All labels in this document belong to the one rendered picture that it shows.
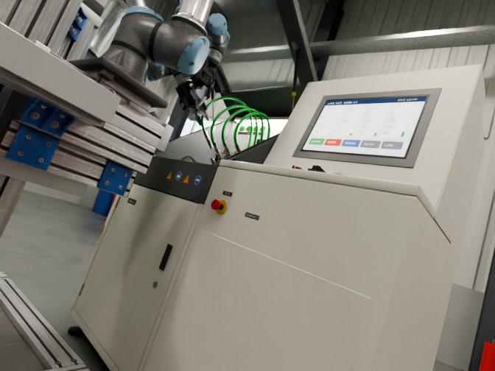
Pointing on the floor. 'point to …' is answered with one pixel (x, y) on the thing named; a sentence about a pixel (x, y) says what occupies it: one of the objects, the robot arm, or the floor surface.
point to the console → (324, 249)
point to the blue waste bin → (103, 202)
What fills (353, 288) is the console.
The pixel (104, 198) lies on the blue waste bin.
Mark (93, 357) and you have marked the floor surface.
